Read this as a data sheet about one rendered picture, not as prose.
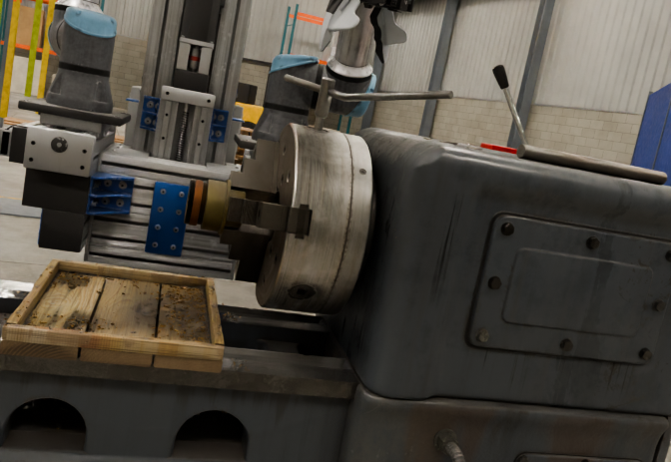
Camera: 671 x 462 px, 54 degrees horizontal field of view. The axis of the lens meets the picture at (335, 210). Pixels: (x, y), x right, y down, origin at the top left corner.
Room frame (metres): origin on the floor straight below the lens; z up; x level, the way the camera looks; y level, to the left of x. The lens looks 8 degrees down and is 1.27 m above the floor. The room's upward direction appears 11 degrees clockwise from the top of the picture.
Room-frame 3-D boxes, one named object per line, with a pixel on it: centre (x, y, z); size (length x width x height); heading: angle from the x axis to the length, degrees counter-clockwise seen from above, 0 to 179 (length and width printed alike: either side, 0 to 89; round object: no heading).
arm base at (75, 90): (1.59, 0.66, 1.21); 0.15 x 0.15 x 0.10
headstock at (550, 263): (1.24, -0.33, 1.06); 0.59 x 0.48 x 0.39; 105
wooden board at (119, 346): (1.05, 0.31, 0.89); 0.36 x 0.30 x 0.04; 15
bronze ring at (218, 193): (1.08, 0.20, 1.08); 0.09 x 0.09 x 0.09; 15
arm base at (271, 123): (1.71, 0.17, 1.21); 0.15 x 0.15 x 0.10
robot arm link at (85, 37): (1.60, 0.66, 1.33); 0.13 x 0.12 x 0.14; 35
